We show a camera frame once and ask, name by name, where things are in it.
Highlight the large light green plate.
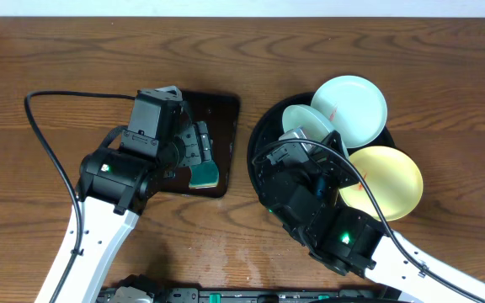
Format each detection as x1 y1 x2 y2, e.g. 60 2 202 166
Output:
311 75 388 148

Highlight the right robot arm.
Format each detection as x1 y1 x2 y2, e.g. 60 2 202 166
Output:
248 130 485 302

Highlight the small light green plate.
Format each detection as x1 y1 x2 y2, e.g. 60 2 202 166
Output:
282 104 335 142

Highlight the yellow plate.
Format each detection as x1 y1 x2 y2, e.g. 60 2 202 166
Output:
349 146 424 221

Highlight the green scrubbing sponge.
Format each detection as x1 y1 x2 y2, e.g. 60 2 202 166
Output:
189 161 220 189

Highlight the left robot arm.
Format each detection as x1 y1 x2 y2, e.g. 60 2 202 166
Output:
24 86 220 302

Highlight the black rectangular water tray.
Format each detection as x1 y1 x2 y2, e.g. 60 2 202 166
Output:
162 90 240 198

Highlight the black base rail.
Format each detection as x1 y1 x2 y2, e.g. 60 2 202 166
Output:
96 274 400 303

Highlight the black round tray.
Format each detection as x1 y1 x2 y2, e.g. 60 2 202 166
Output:
247 92 397 234

